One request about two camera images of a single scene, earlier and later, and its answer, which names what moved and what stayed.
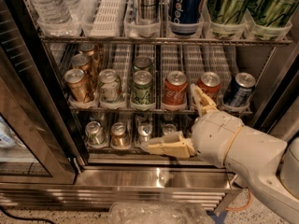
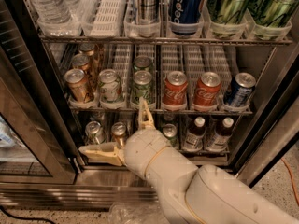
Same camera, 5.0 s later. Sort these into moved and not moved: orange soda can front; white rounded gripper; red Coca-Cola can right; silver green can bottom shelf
Moved: white rounded gripper
Not moved: orange soda can front; red Coca-Cola can right; silver green can bottom shelf
